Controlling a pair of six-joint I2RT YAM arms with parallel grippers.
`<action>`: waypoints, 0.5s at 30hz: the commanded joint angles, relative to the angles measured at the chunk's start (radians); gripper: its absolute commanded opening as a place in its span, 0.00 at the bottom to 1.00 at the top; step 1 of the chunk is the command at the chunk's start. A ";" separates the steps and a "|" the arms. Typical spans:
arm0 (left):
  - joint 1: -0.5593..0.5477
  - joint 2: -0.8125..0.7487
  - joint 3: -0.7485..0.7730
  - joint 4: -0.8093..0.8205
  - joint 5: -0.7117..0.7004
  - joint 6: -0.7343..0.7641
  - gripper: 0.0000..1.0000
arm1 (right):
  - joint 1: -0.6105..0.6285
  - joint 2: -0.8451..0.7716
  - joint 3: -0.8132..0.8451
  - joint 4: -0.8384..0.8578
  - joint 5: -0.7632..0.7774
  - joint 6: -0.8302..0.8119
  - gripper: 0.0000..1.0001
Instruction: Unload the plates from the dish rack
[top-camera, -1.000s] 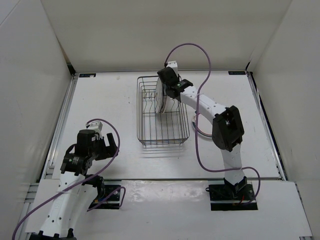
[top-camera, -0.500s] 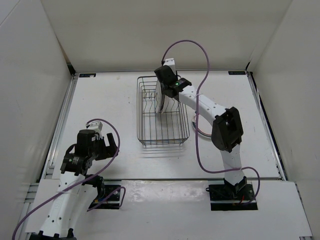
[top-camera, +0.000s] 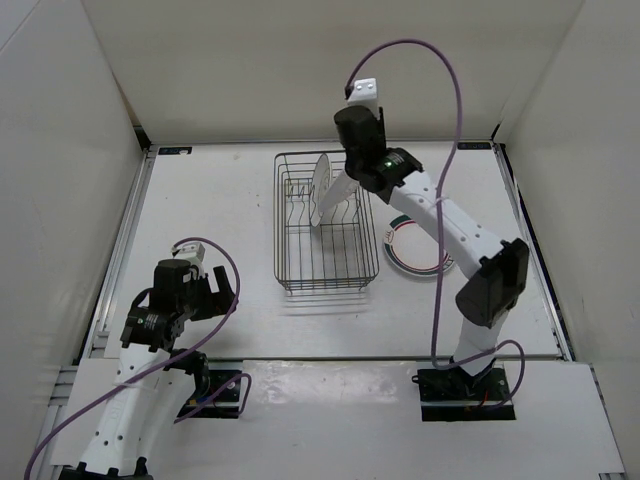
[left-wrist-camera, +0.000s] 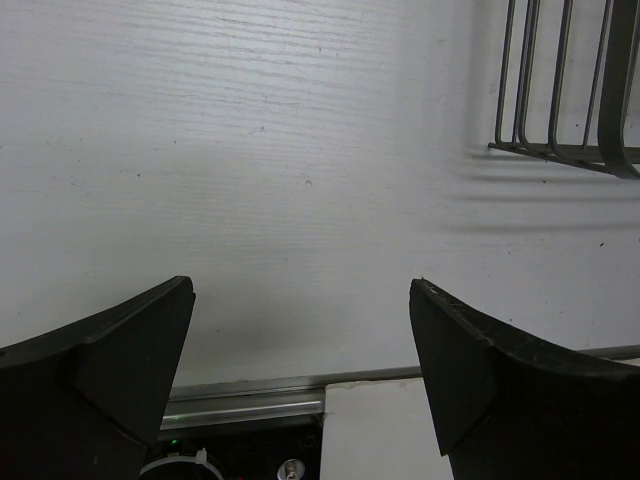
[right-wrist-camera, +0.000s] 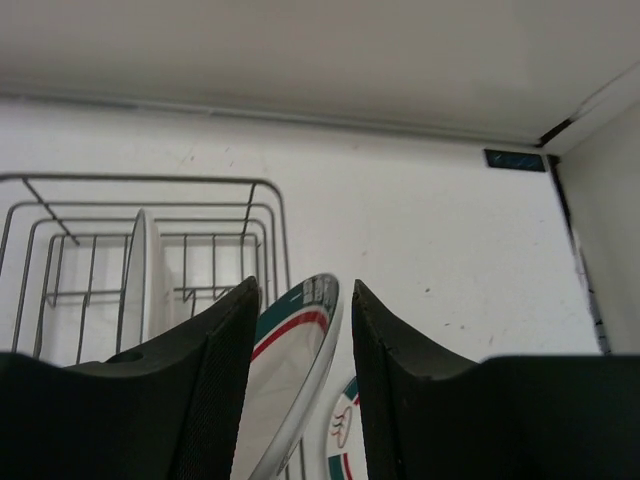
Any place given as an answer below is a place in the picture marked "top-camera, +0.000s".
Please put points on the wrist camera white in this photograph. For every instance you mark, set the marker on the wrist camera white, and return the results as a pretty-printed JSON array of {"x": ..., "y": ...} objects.
[
  {"x": 364, "y": 92},
  {"x": 193, "y": 252}
]

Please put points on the green red rimmed plate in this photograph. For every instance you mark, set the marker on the green red rimmed plate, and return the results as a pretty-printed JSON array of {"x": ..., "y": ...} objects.
[{"x": 410, "y": 249}]

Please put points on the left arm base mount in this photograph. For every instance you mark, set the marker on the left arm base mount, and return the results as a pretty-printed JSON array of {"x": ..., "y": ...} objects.
[{"x": 221, "y": 395}]

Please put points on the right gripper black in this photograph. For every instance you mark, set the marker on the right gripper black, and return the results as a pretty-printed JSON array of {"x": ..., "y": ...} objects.
[{"x": 382, "y": 127}]

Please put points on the white plate in rack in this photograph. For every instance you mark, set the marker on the white plate in rack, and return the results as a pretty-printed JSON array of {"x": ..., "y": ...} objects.
[{"x": 320, "y": 183}]

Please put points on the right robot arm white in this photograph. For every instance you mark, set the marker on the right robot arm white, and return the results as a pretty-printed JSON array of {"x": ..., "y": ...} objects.
[{"x": 495, "y": 269}]

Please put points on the wire dish rack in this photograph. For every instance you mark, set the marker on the wire dish rack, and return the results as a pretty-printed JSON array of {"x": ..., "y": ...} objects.
[{"x": 341, "y": 252}]

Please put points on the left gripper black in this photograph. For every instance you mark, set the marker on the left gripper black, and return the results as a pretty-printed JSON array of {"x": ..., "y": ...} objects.
[{"x": 217, "y": 301}]

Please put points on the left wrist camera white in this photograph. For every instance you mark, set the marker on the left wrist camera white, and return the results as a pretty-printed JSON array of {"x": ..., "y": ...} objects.
[{"x": 193, "y": 252}]

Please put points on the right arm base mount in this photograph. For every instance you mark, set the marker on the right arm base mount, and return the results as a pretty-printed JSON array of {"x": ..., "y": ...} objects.
[{"x": 445, "y": 397}]

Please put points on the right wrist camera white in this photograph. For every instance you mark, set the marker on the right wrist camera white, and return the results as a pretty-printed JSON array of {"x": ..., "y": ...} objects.
[{"x": 364, "y": 92}]

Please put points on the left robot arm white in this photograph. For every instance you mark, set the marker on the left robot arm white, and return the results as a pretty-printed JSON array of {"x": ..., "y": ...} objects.
[{"x": 154, "y": 379}]

